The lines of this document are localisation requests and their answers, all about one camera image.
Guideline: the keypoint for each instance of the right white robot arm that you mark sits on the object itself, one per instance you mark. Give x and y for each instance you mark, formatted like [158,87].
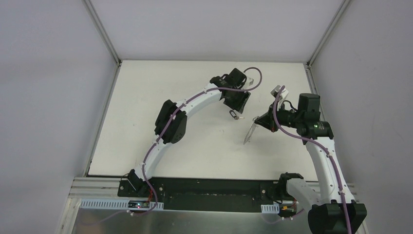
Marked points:
[334,209]

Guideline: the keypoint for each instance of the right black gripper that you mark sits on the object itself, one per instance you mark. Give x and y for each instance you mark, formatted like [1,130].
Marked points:
[267,120]

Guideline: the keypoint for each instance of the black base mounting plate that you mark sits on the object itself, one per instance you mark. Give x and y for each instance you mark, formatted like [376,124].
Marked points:
[215,195]

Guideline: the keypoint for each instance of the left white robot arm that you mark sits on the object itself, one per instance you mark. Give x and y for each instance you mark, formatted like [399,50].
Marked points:
[171,123]

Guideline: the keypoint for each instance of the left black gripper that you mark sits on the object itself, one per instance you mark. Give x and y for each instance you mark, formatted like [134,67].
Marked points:
[237,100]

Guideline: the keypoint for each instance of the white cable duct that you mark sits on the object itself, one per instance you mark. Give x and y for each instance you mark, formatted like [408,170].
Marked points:
[120,204]
[270,208]

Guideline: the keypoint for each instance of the aluminium frame rail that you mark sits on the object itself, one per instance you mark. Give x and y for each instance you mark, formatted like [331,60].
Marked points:
[94,187]

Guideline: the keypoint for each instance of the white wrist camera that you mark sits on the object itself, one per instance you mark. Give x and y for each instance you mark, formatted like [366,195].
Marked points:
[247,83]
[279,94]

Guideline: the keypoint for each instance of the left white cable duct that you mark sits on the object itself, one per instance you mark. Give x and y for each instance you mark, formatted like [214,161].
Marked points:
[120,204]

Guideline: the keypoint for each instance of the key with black tag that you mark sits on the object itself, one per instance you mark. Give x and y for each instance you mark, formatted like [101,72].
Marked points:
[234,115]

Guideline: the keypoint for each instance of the right white cable duct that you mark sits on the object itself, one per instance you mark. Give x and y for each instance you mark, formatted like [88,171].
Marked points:
[270,208]

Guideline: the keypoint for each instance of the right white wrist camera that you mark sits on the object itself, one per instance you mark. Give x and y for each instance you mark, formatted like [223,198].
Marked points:
[279,94]

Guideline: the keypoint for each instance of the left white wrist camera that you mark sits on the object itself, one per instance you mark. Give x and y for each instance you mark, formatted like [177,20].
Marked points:
[247,83]

